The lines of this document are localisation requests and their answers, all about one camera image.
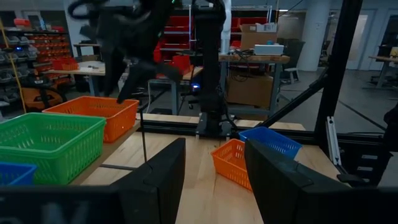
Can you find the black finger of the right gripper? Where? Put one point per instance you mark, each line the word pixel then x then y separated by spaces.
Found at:
pixel 169 73
pixel 136 77

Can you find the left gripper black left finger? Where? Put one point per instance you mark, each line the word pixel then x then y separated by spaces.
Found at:
pixel 155 186

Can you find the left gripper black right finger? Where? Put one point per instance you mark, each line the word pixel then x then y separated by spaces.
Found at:
pixel 273 186

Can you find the blue plastic basket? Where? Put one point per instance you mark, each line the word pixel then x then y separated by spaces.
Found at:
pixel 273 140
pixel 15 175

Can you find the green plastic basket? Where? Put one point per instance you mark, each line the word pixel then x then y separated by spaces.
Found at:
pixel 62 171
pixel 46 130

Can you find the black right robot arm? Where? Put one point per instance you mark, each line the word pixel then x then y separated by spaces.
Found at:
pixel 211 77

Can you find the red plastic bin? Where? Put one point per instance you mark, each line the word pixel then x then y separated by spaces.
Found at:
pixel 182 63

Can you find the wooden table with grey legs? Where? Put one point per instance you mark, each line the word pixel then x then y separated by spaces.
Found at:
pixel 191 73

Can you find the device with blue light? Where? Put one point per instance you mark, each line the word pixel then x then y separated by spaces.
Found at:
pixel 195 86

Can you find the pale top table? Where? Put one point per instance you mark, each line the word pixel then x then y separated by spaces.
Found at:
pixel 93 70

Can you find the red orange crate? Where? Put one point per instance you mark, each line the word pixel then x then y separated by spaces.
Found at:
pixel 65 64

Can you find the large cardboard box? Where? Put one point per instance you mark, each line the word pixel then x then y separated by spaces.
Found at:
pixel 248 91

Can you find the wooden workbench with grey legs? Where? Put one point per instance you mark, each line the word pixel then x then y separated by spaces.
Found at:
pixel 255 58

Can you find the cardboard box with labels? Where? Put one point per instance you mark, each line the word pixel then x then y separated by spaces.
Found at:
pixel 252 39

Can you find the shelving with small parts bins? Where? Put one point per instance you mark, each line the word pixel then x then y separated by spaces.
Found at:
pixel 46 46

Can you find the white flat box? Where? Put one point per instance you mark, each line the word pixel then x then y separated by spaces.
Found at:
pixel 269 49

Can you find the orange shop vacuum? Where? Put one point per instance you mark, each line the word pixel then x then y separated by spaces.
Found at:
pixel 34 98

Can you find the small white stool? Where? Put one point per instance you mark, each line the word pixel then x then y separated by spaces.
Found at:
pixel 290 70

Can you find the white pillar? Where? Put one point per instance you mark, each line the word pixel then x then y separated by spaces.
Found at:
pixel 317 31

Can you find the white vertical post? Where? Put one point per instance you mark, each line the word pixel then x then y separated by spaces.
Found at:
pixel 226 31

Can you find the silver metal bracket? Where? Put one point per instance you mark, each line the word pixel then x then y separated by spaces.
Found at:
pixel 333 140

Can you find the black aluminium rig frame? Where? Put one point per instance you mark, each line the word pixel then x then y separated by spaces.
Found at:
pixel 335 62

